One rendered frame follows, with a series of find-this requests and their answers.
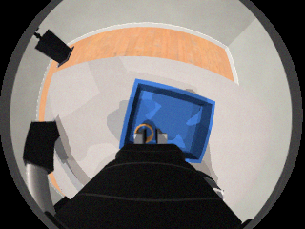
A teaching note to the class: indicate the bronze bushing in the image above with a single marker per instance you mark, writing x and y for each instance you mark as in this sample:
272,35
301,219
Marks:
148,125

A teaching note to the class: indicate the blue plastic crate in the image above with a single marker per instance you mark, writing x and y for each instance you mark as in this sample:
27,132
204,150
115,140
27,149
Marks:
186,117

